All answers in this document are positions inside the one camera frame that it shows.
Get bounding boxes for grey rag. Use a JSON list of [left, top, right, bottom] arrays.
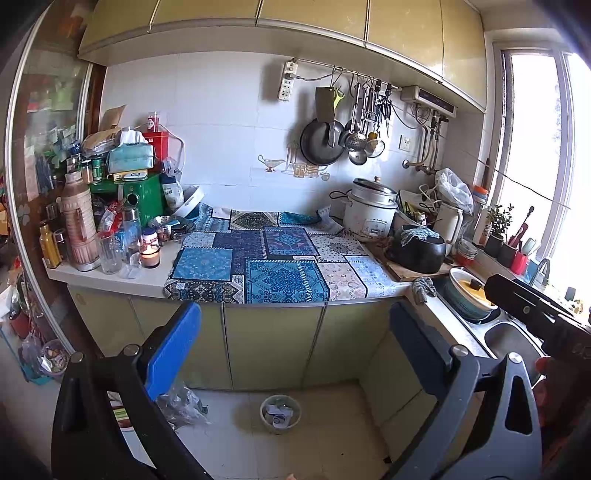
[[411, 276, 437, 305]]

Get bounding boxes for white power strip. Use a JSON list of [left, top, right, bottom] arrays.
[[277, 60, 297, 101]]

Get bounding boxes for metal skimmer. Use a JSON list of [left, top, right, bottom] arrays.
[[339, 83, 368, 151]]

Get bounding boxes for teal tissue box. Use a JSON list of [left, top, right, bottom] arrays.
[[107, 131, 155, 175]]

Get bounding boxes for glass sliding door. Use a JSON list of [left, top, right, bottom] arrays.
[[4, 4, 107, 342]]

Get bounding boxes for clear water bottle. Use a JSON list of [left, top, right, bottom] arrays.
[[121, 205, 141, 252]]

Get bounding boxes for teal colander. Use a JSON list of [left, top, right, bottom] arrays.
[[443, 277, 502, 321]]

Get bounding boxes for blue white printed bag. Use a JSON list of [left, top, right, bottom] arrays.
[[316, 205, 345, 232]]

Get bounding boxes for wall tap with pipes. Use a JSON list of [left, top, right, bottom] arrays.
[[403, 108, 451, 175]]

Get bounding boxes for black wok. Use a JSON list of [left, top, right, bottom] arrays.
[[300, 117, 347, 167]]

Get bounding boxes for pink thermos flask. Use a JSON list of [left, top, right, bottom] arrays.
[[59, 172, 101, 272]]

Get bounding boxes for yellow wall cabinets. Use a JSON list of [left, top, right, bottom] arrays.
[[78, 0, 488, 114]]

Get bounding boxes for red tin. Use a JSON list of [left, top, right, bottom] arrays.
[[142, 111, 169, 160]]

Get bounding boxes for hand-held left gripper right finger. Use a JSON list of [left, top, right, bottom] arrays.
[[383, 300, 543, 480]]

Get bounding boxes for green box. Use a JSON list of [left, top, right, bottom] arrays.
[[90, 173, 164, 229]]

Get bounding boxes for white round fan device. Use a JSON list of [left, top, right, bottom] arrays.
[[175, 185, 205, 219]]

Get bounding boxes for clear drinking glass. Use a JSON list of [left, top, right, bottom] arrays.
[[98, 231, 123, 275]]

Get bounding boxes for person's right hand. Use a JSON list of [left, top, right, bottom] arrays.
[[534, 356, 591, 393]]

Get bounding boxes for wooden cutting board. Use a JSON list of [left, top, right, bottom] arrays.
[[365, 240, 455, 282]]

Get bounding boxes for metal ladle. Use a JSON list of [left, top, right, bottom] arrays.
[[347, 88, 370, 166]]

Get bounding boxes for white orange carton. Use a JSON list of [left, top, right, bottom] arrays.
[[475, 205, 492, 247]]

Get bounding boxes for teal knit cloth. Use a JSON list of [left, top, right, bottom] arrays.
[[399, 226, 441, 247]]

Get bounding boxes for metal wall rail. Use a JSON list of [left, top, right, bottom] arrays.
[[295, 58, 400, 90]]

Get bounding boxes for black pot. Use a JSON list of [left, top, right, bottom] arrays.
[[385, 226, 448, 274]]

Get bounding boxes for window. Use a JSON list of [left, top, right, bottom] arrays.
[[492, 41, 591, 305]]

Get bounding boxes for glass dish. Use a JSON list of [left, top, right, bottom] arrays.
[[152, 215, 195, 241]]

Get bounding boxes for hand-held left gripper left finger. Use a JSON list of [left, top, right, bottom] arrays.
[[51, 301, 213, 480]]

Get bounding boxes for blue patchwork cloth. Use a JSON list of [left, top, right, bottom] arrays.
[[164, 203, 411, 305]]

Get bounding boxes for person's right forearm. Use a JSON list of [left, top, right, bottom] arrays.
[[538, 392, 591, 467]]

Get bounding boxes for yellow bottle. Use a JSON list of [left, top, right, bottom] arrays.
[[39, 222, 63, 269]]

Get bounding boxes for clear plastic bag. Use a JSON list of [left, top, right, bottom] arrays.
[[157, 383, 211, 430]]

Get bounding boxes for white rice cooker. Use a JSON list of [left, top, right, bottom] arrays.
[[342, 176, 399, 241]]

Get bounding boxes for white plastic bag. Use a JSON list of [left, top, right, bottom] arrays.
[[434, 168, 475, 214]]

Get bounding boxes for white kettle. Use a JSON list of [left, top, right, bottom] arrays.
[[436, 203, 464, 257]]

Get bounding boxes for utensil holder bowl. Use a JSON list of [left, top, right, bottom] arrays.
[[397, 189, 439, 227]]

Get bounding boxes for white pot yellow lid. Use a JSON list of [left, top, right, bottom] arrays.
[[449, 268, 495, 309]]

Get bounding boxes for steel cleaver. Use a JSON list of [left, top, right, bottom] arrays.
[[315, 87, 340, 148]]

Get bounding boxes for potted plant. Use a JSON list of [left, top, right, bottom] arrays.
[[484, 203, 515, 258]]

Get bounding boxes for chrome sink faucet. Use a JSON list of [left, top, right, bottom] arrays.
[[531, 257, 552, 287]]

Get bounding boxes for small clear plastic bin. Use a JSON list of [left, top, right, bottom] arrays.
[[259, 394, 302, 435]]

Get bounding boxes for steel sink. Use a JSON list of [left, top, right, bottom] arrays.
[[485, 320, 550, 388]]

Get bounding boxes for white water heater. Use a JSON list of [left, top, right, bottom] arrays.
[[399, 84, 458, 115]]

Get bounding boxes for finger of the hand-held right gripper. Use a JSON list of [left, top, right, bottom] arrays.
[[485, 274, 578, 340]]

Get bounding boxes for pile of papers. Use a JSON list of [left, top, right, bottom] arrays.
[[82, 105, 127, 158]]

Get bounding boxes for tableware wall decal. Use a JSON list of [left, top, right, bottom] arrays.
[[257, 141, 331, 182]]

